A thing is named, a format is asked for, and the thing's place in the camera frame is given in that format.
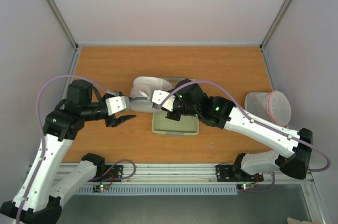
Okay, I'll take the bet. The white mesh laundry bag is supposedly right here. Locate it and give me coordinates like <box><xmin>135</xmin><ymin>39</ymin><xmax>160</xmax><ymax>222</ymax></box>
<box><xmin>130</xmin><ymin>77</ymin><xmax>173</xmax><ymax>113</ymax></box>

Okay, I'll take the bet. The grey slotted cable duct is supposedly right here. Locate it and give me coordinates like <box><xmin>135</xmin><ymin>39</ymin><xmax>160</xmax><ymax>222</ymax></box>
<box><xmin>75</xmin><ymin>184</ymin><xmax>238</xmax><ymax>196</ymax></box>

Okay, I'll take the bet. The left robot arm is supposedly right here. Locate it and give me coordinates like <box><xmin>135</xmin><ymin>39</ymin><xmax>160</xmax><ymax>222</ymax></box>
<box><xmin>1</xmin><ymin>79</ymin><xmax>135</xmax><ymax>223</ymax></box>

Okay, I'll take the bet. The pink-rimmed mesh laundry bag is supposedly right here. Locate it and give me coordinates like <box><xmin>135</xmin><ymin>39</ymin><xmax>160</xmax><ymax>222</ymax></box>
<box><xmin>245</xmin><ymin>91</ymin><xmax>292</xmax><ymax>127</ymax></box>

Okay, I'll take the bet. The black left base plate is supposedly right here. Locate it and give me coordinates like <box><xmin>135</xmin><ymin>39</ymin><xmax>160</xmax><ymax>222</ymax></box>
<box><xmin>89</xmin><ymin>164</ymin><xmax>124</xmax><ymax>182</ymax></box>

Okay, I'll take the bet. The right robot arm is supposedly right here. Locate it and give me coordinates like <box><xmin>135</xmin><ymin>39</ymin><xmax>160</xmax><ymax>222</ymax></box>
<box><xmin>152</xmin><ymin>79</ymin><xmax>313</xmax><ymax>181</ymax></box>

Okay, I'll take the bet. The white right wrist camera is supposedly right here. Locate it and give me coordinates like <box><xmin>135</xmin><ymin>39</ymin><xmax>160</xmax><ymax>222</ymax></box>
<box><xmin>151</xmin><ymin>90</ymin><xmax>176</xmax><ymax>111</ymax></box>

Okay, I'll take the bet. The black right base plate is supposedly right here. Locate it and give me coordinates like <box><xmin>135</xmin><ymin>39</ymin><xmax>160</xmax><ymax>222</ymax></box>
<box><xmin>215</xmin><ymin>164</ymin><xmax>264</xmax><ymax>182</ymax></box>

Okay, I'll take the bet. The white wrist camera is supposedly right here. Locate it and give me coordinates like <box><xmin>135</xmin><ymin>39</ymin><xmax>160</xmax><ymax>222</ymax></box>
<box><xmin>105</xmin><ymin>96</ymin><xmax>130</xmax><ymax>116</ymax></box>
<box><xmin>151</xmin><ymin>90</ymin><xmax>176</xmax><ymax>111</ymax></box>

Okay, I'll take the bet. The green plastic basket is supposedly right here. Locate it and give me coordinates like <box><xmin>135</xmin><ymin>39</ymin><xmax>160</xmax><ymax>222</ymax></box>
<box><xmin>151</xmin><ymin>77</ymin><xmax>200</xmax><ymax>137</ymax></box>

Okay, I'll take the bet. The aluminium front rail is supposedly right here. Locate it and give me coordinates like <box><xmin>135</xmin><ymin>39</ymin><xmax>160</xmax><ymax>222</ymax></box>
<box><xmin>52</xmin><ymin>163</ymin><xmax>314</xmax><ymax>185</ymax></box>

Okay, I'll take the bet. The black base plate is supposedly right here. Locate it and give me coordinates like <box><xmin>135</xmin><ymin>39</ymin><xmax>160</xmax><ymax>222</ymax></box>
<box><xmin>215</xmin><ymin>164</ymin><xmax>264</xmax><ymax>182</ymax></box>
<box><xmin>89</xmin><ymin>164</ymin><xmax>124</xmax><ymax>182</ymax></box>

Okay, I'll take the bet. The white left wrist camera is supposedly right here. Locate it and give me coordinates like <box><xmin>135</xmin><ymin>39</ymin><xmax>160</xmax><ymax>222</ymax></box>
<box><xmin>105</xmin><ymin>96</ymin><xmax>130</xmax><ymax>116</ymax></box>

